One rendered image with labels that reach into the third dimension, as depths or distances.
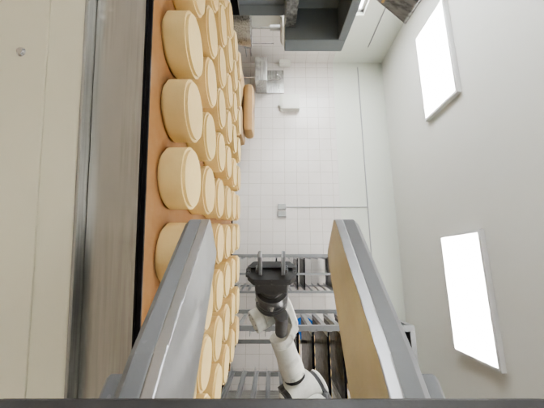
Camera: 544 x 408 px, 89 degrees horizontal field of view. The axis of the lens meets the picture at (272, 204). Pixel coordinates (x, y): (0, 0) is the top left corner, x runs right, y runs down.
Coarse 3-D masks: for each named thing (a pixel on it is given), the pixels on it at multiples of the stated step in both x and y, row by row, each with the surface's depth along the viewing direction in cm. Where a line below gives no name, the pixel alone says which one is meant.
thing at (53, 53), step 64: (0, 0) 22; (64, 0) 22; (0, 64) 22; (64, 64) 22; (0, 128) 21; (64, 128) 21; (0, 192) 21; (64, 192) 21; (0, 256) 20; (64, 256) 21; (0, 320) 20; (64, 320) 20; (0, 384) 20; (64, 384) 20
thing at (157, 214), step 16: (160, 0) 21; (160, 16) 21; (160, 32) 21; (160, 48) 21; (160, 64) 21; (160, 80) 21; (160, 96) 21; (160, 112) 21; (160, 128) 21; (160, 144) 21; (176, 144) 24; (160, 208) 21; (160, 224) 21; (144, 256) 18; (144, 272) 18; (144, 288) 18; (144, 304) 18
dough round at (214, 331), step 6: (216, 318) 33; (210, 324) 32; (216, 324) 32; (222, 324) 35; (210, 330) 31; (216, 330) 32; (222, 330) 35; (210, 336) 31; (216, 336) 32; (222, 336) 35; (216, 342) 32; (216, 348) 32; (216, 354) 32; (216, 360) 33
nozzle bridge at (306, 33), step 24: (240, 0) 74; (264, 0) 74; (288, 0) 64; (312, 0) 70; (336, 0) 70; (360, 0) 59; (288, 24) 72; (312, 24) 72; (336, 24) 72; (288, 48) 76; (312, 48) 76; (336, 48) 76
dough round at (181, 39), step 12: (168, 12) 21; (180, 12) 21; (168, 24) 21; (180, 24) 21; (192, 24) 22; (168, 36) 21; (180, 36) 21; (192, 36) 22; (168, 48) 21; (180, 48) 21; (192, 48) 22; (168, 60) 22; (180, 60) 22; (192, 60) 22; (180, 72) 23; (192, 72) 23
